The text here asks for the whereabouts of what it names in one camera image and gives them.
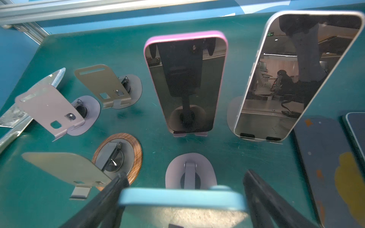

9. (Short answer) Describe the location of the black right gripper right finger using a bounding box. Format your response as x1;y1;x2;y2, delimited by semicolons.
243;170;316;228

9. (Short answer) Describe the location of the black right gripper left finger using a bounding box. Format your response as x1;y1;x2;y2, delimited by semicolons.
61;173;129;228

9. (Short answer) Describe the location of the green phone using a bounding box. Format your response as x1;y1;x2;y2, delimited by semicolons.
118;185;249;228

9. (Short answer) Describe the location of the wooden round phone stand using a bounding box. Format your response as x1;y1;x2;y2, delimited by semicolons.
22;133;143;200

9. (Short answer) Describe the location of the dark grey stand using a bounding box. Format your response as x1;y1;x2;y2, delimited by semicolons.
74;64;143;109

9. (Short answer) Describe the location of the pink phone back left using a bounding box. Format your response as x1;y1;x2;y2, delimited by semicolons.
144;30;228;137

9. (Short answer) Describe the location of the silver metal garden trowel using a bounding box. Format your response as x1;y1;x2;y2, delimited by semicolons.
0;67;67;154

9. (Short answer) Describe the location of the left aluminium frame post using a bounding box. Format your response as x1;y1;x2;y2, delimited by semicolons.
13;22;49;45

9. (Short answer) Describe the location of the horizontal aluminium frame bar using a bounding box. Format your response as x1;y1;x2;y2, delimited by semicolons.
1;1;201;25

